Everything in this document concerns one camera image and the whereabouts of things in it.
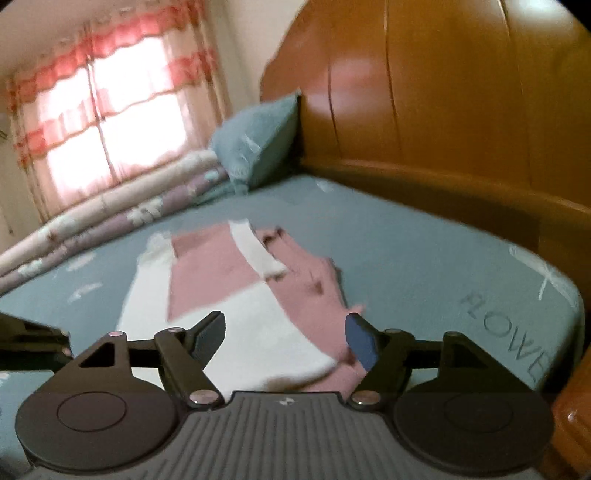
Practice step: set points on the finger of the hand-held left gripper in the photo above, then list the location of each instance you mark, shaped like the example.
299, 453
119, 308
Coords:
32, 344

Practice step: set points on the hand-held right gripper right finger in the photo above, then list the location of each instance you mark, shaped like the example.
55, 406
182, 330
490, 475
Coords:
360, 341

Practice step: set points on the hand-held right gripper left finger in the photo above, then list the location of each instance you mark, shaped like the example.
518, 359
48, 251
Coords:
210, 337

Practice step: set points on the pink and white sweater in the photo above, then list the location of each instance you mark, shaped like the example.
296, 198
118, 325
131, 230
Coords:
221, 277

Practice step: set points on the folded floral quilt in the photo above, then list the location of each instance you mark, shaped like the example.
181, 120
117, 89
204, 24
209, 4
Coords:
115, 207

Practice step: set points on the blue printed pillow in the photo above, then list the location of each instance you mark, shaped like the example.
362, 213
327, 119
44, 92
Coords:
254, 138

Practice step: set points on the pink striped curtain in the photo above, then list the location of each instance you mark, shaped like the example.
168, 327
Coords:
115, 115

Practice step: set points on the wooden headboard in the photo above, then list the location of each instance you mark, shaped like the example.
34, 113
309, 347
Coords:
438, 92

